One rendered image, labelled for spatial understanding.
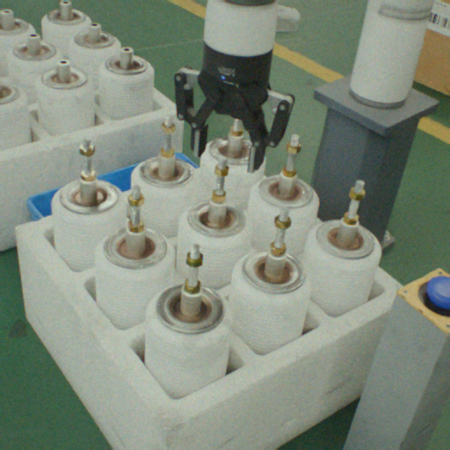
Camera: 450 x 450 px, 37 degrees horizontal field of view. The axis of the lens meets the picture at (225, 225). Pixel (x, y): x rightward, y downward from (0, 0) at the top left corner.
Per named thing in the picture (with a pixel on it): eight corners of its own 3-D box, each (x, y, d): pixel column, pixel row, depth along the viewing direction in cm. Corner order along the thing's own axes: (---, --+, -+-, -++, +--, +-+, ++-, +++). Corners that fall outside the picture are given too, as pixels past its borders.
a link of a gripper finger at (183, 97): (192, 64, 78) (199, 112, 81) (177, 64, 78) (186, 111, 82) (182, 73, 76) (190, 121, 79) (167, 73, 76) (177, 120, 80)
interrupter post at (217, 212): (211, 228, 86) (213, 206, 84) (204, 217, 88) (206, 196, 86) (228, 224, 87) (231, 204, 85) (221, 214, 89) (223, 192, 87)
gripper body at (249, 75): (187, 37, 70) (183, 117, 76) (264, 57, 68) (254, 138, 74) (216, 14, 76) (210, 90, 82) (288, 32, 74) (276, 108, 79)
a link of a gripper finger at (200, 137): (207, 123, 81) (206, 150, 83) (203, 122, 81) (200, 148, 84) (200, 132, 80) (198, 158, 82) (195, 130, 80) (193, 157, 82)
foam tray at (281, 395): (228, 237, 124) (239, 154, 113) (384, 382, 101) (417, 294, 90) (25, 317, 105) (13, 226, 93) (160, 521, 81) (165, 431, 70)
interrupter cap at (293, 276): (254, 301, 76) (255, 296, 76) (233, 257, 82) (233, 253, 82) (315, 290, 79) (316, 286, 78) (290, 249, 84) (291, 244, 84)
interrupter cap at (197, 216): (199, 244, 83) (200, 240, 83) (177, 208, 89) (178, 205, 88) (255, 233, 86) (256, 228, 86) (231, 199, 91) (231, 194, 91)
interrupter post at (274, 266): (267, 282, 79) (271, 260, 77) (260, 268, 81) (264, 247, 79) (286, 279, 80) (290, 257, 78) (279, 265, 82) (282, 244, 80)
